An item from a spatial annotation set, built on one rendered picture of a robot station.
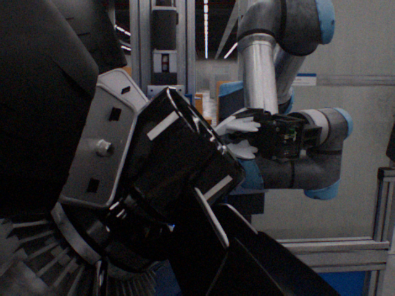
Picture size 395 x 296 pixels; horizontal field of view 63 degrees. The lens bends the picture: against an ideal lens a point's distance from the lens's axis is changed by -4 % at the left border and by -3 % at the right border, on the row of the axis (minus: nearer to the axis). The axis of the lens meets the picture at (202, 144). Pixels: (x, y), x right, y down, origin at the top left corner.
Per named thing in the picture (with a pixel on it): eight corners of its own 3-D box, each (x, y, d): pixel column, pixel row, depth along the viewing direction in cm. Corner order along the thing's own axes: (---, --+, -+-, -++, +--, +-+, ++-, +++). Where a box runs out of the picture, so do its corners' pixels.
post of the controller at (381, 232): (375, 242, 84) (384, 169, 81) (370, 237, 87) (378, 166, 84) (386, 242, 85) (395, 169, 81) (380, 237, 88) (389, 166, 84)
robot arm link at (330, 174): (283, 190, 76) (286, 143, 74) (330, 189, 77) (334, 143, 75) (293, 202, 69) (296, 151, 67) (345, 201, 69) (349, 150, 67)
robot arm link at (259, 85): (233, -16, 79) (244, 185, 65) (278, -16, 79) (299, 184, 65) (229, 15, 90) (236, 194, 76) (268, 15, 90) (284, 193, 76)
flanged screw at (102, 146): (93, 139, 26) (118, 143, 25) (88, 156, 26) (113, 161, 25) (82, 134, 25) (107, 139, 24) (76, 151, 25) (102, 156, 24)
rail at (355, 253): (42, 277, 82) (38, 249, 81) (49, 269, 86) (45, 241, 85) (386, 269, 86) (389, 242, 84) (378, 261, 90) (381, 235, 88)
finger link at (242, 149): (230, 152, 48) (271, 142, 54) (205, 142, 53) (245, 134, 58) (229, 172, 49) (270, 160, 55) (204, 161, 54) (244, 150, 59)
